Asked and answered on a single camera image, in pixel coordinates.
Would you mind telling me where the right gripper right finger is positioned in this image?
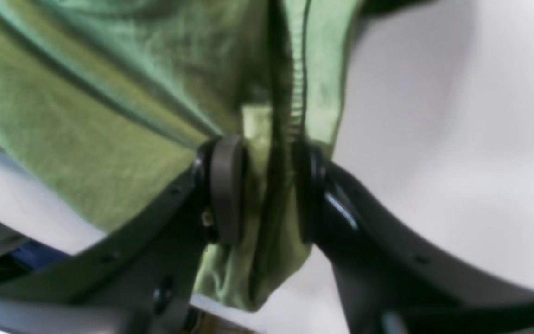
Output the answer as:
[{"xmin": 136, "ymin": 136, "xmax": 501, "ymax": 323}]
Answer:
[{"xmin": 292, "ymin": 139, "xmax": 534, "ymax": 334}]

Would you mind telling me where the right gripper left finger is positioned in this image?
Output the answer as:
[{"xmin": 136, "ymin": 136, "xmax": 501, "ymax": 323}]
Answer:
[{"xmin": 0, "ymin": 135, "xmax": 246, "ymax": 334}]

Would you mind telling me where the dark olive green cloth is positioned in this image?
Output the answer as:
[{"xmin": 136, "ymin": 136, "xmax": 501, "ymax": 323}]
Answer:
[{"xmin": 0, "ymin": 0, "xmax": 365, "ymax": 312}]

